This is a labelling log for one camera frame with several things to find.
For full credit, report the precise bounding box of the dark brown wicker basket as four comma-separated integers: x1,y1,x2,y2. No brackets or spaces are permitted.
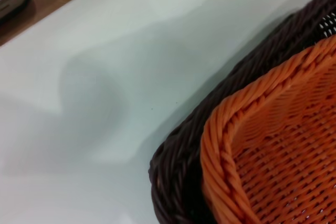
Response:
148,0,336,224

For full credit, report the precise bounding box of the orange wicker basket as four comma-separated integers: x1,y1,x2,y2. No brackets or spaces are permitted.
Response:
200,35,336,224

